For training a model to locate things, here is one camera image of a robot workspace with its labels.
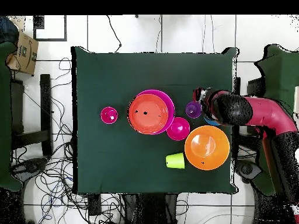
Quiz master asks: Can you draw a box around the purple cup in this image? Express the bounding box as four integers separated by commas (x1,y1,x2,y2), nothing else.
185,100,203,119

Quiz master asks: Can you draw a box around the blue bowl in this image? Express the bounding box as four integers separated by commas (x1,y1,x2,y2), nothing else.
203,115,221,127

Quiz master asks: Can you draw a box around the wide red-orange bowl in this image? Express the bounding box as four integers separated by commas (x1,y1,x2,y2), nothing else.
127,93,169,135

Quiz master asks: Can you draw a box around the large orange bowl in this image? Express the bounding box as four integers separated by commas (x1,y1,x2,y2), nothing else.
184,125,231,171

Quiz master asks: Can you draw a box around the green cup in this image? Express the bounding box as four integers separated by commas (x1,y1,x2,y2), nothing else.
165,152,186,169

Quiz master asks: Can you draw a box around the large pink bowl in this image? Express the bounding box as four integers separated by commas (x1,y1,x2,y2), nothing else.
134,89,176,135

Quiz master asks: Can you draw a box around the small crimson bowl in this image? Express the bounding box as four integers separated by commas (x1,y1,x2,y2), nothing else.
166,117,190,141

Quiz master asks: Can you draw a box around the green covered side table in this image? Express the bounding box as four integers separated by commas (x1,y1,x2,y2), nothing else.
253,44,299,196
0,41,24,192

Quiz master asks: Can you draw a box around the crimson cup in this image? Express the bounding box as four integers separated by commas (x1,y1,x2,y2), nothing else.
100,106,119,125

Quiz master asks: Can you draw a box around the dark green tablecloth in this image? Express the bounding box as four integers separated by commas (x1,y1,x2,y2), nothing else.
71,45,239,195

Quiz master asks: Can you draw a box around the black power strip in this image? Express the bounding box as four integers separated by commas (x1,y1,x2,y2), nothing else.
88,193,102,216

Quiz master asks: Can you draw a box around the cardboard box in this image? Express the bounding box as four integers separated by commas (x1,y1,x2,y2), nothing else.
5,31,39,76

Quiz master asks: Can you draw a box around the dark blue bag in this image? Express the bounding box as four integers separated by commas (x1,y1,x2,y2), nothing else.
0,15,20,45

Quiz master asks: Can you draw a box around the black pedestal leg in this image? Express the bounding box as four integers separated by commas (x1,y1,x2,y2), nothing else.
10,157,48,179
235,159,262,185

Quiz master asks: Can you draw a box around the black floor cable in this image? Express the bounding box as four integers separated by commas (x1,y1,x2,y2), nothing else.
106,15,122,53

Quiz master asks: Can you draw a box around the square black floor frame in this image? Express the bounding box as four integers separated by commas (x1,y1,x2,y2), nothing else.
32,15,68,42

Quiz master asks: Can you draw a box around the black wooden frame stand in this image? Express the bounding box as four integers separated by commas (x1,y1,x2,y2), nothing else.
10,73,53,156

